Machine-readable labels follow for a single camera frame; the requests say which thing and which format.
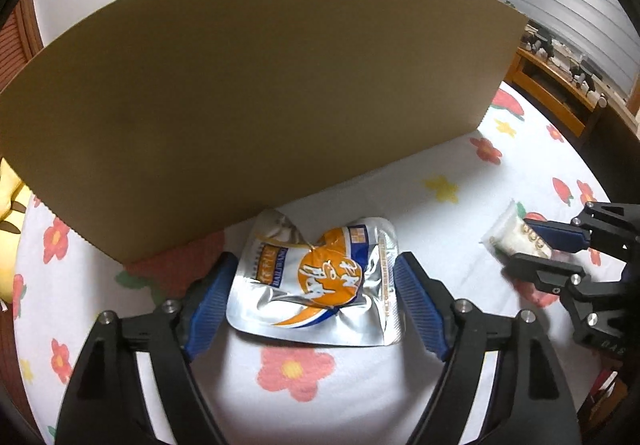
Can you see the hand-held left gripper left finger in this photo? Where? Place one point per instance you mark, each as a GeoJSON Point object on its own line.
{"type": "Point", "coordinates": [210, 305]}

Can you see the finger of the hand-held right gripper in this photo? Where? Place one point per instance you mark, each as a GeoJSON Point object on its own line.
{"type": "Point", "coordinates": [555, 235]}
{"type": "Point", "coordinates": [540, 270]}

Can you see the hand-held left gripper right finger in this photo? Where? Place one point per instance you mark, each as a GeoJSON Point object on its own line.
{"type": "Point", "coordinates": [420, 310]}

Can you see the white clear biscuit packet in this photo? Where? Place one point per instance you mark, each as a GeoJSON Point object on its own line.
{"type": "Point", "coordinates": [505, 235]}

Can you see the silver and orange foil packet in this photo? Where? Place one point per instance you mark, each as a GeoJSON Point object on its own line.
{"type": "Point", "coordinates": [310, 285]}

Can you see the brown cardboard box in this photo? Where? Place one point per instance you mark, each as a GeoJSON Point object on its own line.
{"type": "Point", "coordinates": [250, 100]}

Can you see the white floral bedsheet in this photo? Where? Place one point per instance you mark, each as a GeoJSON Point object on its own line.
{"type": "Point", "coordinates": [450, 165]}

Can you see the wooden cabinet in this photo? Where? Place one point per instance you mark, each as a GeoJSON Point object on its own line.
{"type": "Point", "coordinates": [550, 95]}

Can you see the yellow plush toy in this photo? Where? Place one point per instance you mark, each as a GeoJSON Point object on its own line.
{"type": "Point", "coordinates": [10, 205]}

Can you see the louvered wooden wardrobe door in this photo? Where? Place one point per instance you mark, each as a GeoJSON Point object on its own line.
{"type": "Point", "coordinates": [15, 50]}

